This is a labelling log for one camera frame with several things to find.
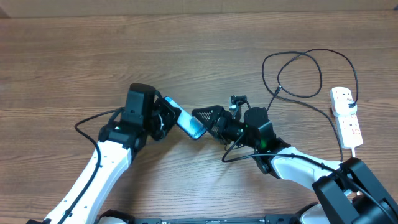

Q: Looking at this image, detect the Samsung Galaxy smartphone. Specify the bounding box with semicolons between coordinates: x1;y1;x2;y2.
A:
165;96;206;140

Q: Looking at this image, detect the black USB charging cable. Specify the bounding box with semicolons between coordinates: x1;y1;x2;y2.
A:
261;48;359;162

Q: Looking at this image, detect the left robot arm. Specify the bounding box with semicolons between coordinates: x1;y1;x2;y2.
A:
42;83;181;224

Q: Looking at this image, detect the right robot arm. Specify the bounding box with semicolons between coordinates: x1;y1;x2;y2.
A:
192;106;397;223

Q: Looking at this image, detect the white charger plug adapter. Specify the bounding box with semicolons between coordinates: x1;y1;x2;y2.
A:
331;100;358;117

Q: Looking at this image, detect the white power strip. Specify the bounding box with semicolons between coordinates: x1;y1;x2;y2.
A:
329;87;363;149

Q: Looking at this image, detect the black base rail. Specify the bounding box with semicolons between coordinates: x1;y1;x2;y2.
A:
95;210;300;224

